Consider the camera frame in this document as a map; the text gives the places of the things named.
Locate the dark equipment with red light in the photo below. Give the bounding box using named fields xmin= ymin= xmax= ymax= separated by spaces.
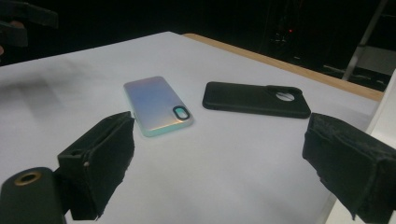
xmin=267 ymin=0 xmax=312 ymax=62

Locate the white table sheet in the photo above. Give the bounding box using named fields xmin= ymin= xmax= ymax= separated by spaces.
xmin=0 ymin=31 xmax=379 ymax=224

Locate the black phone case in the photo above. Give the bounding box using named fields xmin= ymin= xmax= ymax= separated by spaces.
xmin=202 ymin=81 xmax=312 ymax=119

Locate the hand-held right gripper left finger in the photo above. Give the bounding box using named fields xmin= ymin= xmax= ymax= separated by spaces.
xmin=57 ymin=111 xmax=135 ymax=221

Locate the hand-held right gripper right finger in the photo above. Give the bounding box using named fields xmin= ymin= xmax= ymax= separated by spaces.
xmin=302 ymin=112 xmax=396 ymax=224

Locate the white metal stand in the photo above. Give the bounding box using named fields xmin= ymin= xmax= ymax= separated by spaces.
xmin=341 ymin=0 xmax=396 ymax=82

